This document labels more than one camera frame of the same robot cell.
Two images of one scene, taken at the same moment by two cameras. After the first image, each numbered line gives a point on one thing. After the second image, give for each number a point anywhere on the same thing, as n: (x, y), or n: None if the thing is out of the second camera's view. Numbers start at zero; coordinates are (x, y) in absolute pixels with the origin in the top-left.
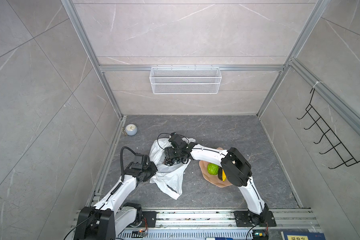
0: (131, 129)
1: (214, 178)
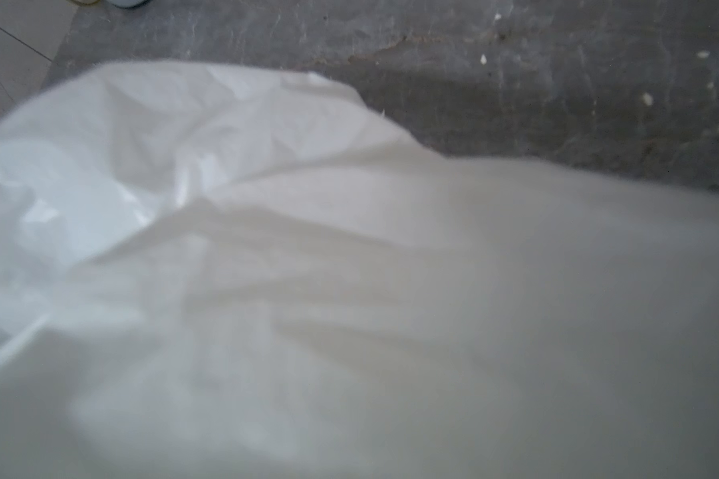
0: (128, 3)
1: None
